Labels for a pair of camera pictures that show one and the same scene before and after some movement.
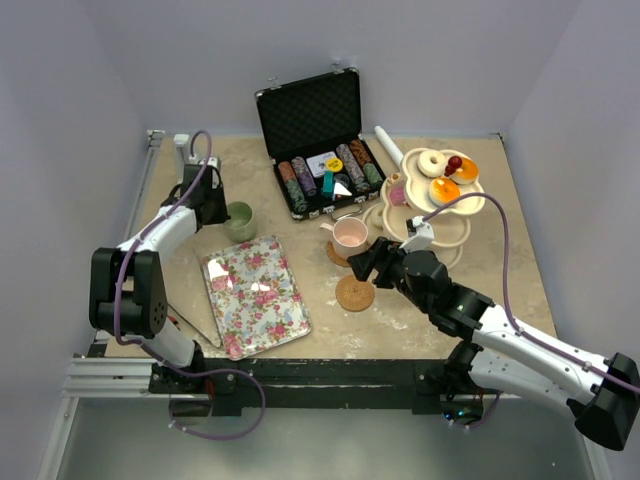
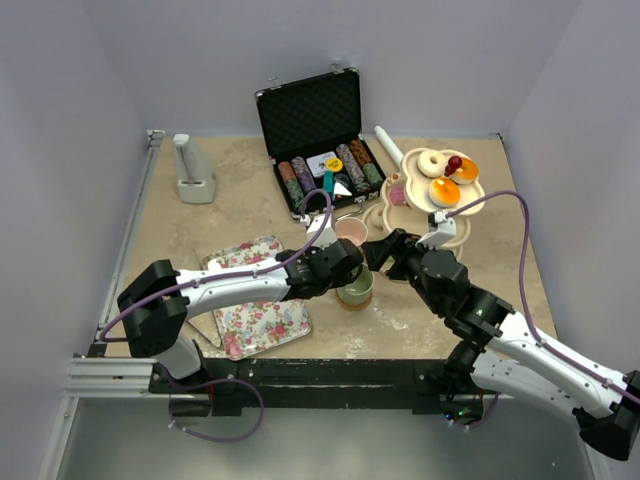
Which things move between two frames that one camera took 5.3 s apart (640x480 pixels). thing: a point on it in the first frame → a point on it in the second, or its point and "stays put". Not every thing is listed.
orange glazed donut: [467, 173] stays put
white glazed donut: [377, 219] stays put
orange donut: [443, 189] stays put
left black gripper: [222, 215] → [348, 279]
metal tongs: [220, 344] stays put
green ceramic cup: [241, 226] → [360, 290]
